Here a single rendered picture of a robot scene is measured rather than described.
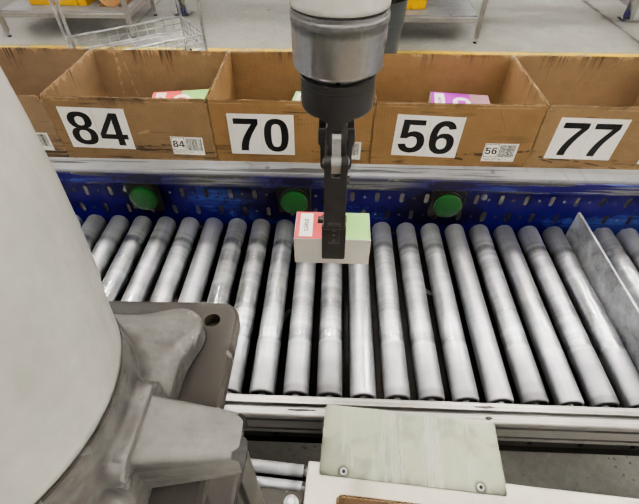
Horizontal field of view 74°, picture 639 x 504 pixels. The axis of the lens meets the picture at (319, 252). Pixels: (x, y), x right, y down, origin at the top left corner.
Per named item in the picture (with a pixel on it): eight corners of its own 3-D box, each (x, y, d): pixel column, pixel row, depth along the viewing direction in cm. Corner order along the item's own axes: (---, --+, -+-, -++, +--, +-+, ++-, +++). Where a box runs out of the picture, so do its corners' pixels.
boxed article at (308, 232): (368, 264, 58) (371, 240, 55) (294, 262, 58) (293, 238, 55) (366, 236, 62) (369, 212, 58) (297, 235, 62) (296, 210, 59)
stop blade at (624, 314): (651, 404, 81) (679, 381, 75) (563, 238, 113) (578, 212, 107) (654, 404, 81) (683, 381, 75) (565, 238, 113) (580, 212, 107)
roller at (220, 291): (182, 406, 83) (176, 394, 79) (231, 226, 119) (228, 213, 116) (208, 407, 83) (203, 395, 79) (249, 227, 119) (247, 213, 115)
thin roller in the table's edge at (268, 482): (132, 472, 70) (301, 493, 68) (136, 459, 71) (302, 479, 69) (135, 476, 71) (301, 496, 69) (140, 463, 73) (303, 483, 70)
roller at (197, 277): (149, 404, 83) (142, 393, 79) (208, 226, 119) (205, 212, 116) (175, 405, 83) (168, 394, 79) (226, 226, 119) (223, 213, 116)
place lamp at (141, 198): (133, 211, 112) (124, 189, 107) (135, 207, 113) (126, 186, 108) (159, 211, 112) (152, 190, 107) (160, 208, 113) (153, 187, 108)
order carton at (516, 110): (368, 165, 109) (374, 102, 97) (364, 110, 129) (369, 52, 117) (524, 169, 108) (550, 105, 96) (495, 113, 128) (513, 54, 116)
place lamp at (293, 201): (281, 214, 111) (279, 193, 106) (281, 211, 112) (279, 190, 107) (307, 215, 111) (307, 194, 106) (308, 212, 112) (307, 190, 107)
